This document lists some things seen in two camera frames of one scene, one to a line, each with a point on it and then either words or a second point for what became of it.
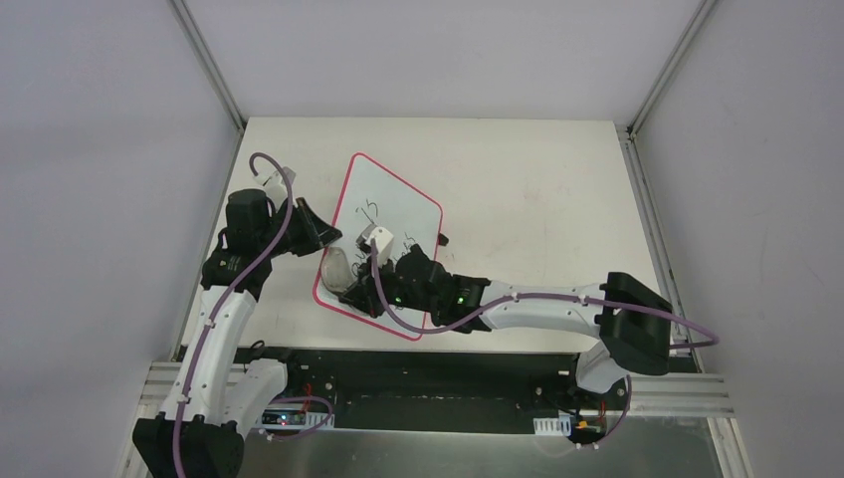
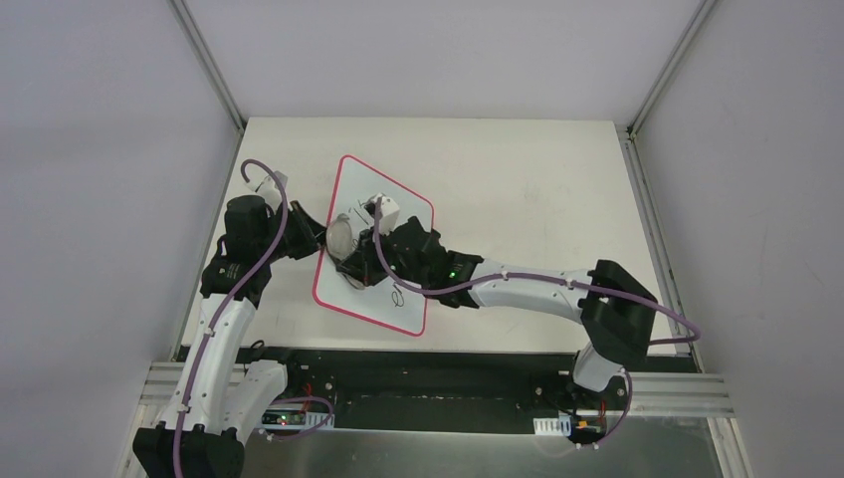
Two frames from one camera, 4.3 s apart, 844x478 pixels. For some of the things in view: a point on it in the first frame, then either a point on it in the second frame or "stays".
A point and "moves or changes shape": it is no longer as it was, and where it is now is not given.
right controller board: [582, 429] stays
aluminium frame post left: [183, 12] stays
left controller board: [295, 416] stays
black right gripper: [372, 284] → [368, 263]
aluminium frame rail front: [673, 395] stays
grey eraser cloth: [336, 274] moves or changes shape
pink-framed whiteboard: [377, 196] moves or changes shape
